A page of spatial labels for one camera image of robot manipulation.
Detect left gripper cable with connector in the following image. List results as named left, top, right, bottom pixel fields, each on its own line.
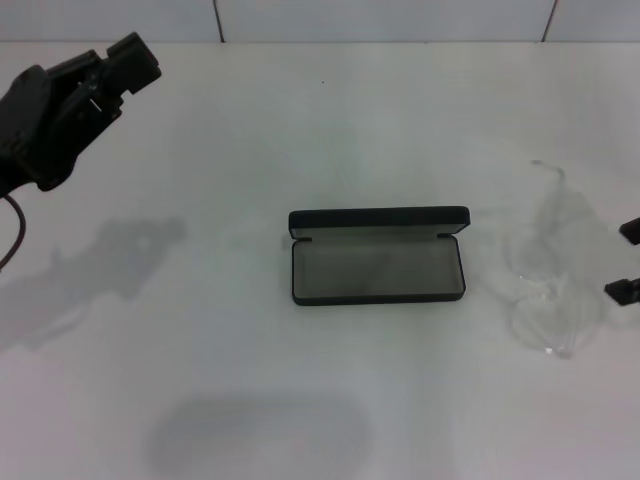
left=0, top=194, right=29, bottom=271

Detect clear white glasses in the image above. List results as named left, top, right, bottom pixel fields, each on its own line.
left=502, top=158, right=604, bottom=360

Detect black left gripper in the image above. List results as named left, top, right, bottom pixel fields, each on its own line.
left=0, top=32, right=163, bottom=194

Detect black glasses case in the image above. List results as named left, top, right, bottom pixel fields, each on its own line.
left=288, top=205, right=472, bottom=307

